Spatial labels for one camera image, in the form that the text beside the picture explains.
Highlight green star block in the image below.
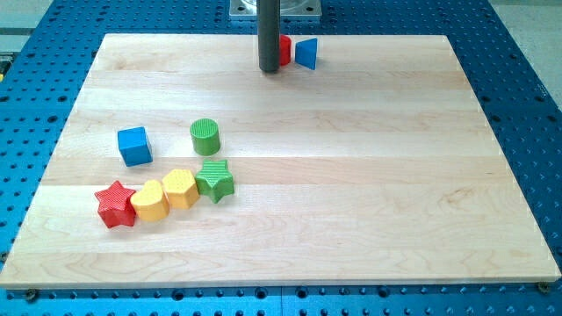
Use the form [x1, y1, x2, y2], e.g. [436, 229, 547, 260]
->
[195, 160, 234, 204]

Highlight green cylinder block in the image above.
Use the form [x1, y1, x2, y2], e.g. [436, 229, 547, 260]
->
[190, 118, 220, 156]

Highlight light wooden board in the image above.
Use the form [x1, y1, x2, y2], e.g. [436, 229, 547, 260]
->
[1, 33, 560, 290]

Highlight yellow pentagon block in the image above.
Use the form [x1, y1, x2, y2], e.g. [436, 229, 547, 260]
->
[162, 169, 199, 210]

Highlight blue triangle block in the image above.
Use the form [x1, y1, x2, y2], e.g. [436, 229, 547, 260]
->
[295, 38, 318, 70]

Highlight red cylinder block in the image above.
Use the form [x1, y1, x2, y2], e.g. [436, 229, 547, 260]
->
[279, 34, 292, 66]

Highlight yellow heart block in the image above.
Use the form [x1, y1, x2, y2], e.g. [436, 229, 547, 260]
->
[130, 180, 170, 222]

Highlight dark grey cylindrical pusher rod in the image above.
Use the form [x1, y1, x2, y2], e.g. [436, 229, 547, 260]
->
[256, 0, 280, 73]

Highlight blue cube block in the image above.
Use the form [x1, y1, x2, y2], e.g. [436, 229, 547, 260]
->
[118, 126, 153, 167]

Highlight red star block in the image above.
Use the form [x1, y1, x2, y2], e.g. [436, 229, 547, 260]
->
[94, 181, 136, 228]

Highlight blue perforated metal table plate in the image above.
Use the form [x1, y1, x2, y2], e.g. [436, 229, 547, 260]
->
[1, 1, 561, 315]

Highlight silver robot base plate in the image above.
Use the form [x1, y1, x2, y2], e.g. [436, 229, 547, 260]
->
[228, 0, 322, 21]

